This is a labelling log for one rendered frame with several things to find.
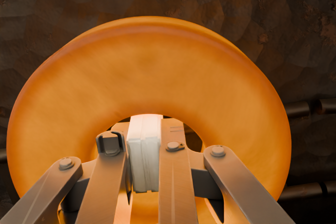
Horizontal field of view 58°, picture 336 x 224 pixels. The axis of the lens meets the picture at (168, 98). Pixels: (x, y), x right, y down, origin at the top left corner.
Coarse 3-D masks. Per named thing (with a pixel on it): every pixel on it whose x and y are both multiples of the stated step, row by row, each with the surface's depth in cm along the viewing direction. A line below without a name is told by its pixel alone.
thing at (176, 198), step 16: (176, 144) 13; (160, 160) 12; (176, 160) 12; (160, 176) 11; (176, 176) 11; (160, 192) 10; (176, 192) 10; (192, 192) 10; (160, 208) 10; (176, 208) 10; (192, 208) 10
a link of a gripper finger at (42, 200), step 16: (64, 160) 12; (80, 160) 13; (48, 176) 12; (64, 176) 12; (32, 192) 11; (48, 192) 11; (64, 192) 11; (16, 208) 10; (32, 208) 10; (48, 208) 10
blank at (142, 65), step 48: (96, 48) 14; (144, 48) 14; (192, 48) 14; (48, 96) 14; (96, 96) 15; (144, 96) 15; (192, 96) 15; (240, 96) 15; (48, 144) 16; (240, 144) 16; (288, 144) 16; (144, 192) 19
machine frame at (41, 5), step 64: (0, 0) 21; (64, 0) 21; (128, 0) 21; (192, 0) 21; (256, 0) 21; (320, 0) 21; (0, 64) 22; (256, 64) 23; (320, 64) 23; (0, 128) 24; (320, 128) 25; (0, 192) 26
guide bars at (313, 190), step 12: (288, 108) 23; (300, 108) 23; (324, 108) 23; (192, 132) 23; (0, 156) 24; (0, 168) 24; (12, 192) 25; (288, 192) 23; (300, 192) 23; (312, 192) 23; (324, 192) 23; (288, 204) 24
